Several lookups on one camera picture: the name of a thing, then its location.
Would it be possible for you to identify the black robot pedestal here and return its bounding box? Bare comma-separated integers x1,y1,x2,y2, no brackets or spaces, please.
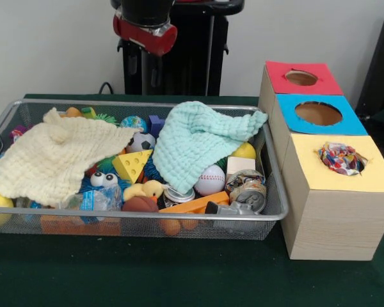
110,0,246,97

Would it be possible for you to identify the yellow plush duck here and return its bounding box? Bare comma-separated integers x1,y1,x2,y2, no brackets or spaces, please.
122,179,164,203

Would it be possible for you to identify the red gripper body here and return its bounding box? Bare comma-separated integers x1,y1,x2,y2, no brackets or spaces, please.
112,8,179,58

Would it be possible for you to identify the black cable behind table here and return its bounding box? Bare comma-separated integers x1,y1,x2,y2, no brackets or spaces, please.
97,81,125,95

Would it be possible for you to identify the yellow cheese wedge toy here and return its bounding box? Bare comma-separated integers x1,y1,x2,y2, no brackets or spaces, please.
111,149,154,184

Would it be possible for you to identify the wooden box with three holes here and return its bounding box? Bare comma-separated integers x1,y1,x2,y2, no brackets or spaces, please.
257,60,384,262

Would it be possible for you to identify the black and white soccer ball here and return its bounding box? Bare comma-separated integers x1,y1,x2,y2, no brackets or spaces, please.
125,132,157,154

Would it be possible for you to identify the cream waffle cloth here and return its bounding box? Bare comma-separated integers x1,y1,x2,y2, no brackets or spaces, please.
0,107,141,205

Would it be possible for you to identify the orange plastic building block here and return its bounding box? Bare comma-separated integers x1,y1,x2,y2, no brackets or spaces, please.
158,191,230,214

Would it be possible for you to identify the silver wire mesh bin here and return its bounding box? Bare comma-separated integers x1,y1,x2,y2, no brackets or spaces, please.
0,98,291,241

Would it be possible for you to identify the mint green waffle cloth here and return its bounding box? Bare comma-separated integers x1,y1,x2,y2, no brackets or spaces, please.
152,100,269,195

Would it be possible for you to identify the white multicolour polka dot cloth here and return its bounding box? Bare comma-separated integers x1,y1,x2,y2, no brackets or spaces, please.
317,141,369,176

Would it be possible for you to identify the crushed drink can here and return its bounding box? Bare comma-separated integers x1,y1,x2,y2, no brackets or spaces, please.
225,169,268,214

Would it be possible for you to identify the white baseball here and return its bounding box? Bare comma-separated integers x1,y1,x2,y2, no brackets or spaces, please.
193,164,227,197

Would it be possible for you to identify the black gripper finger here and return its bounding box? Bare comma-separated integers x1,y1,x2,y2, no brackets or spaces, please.
129,43,138,76
149,54,163,88

